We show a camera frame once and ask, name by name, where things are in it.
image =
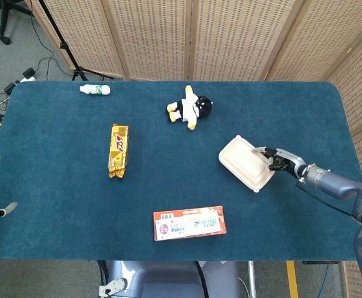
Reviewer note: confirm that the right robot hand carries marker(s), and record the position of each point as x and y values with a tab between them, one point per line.
287	161

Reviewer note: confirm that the white takeout food container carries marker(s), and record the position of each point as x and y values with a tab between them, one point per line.
246	161

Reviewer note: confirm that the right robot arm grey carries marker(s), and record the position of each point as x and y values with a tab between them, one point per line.
336	183

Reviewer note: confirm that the orange cardboard box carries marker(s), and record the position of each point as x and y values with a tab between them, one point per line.
187	211

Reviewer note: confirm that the white toothpaste box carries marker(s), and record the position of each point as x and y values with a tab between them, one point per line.
190	225

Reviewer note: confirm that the blue felt table cover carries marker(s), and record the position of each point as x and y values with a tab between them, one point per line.
59	217

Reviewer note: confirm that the black white plush toy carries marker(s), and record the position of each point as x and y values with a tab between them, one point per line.
204	107

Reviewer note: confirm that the white power strip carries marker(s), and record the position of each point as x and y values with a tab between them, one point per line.
28	77

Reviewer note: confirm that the silver table leg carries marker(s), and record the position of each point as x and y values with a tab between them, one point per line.
251	279

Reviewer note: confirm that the gold snack package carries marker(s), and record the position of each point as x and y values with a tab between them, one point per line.
118	149

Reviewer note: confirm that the white bottle green label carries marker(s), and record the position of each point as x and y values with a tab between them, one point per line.
95	89

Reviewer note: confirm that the black tripod stand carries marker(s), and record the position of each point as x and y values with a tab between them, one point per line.
63	43

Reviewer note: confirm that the black office chair base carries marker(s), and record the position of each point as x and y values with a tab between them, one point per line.
5	18

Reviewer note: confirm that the grey robot torso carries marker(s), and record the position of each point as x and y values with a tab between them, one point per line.
174	279

